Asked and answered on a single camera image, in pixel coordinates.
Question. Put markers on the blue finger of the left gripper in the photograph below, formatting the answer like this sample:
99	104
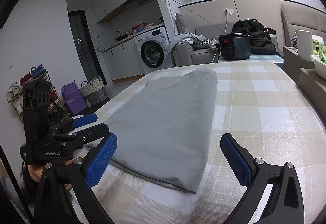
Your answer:
73	123
78	139

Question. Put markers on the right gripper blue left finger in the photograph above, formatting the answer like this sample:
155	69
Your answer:
90	169

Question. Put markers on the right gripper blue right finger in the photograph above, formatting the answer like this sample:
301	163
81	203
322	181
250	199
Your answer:
244	166

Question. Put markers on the grey cloth garment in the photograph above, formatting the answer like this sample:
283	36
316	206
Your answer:
163	132

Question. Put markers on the left hand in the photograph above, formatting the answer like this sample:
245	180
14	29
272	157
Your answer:
35	172

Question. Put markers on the purple bag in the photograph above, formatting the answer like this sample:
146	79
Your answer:
73	98

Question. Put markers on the shoe rack with shoes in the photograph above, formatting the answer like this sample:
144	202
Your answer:
16	94

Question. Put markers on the woven laundry basket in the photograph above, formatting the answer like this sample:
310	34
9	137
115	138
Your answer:
93	91

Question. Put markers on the white washing machine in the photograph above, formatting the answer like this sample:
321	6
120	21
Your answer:
152	47

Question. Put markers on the beige headboard shelf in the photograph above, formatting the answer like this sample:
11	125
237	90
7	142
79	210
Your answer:
302	70

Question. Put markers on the kitchen cabinet counter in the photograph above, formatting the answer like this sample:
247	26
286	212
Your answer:
125	20

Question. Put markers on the black rice cooker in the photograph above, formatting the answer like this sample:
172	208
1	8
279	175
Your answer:
235	46

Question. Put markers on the grey sofa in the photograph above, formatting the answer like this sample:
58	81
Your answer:
187	48

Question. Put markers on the black jacket pile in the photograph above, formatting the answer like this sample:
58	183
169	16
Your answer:
260	39

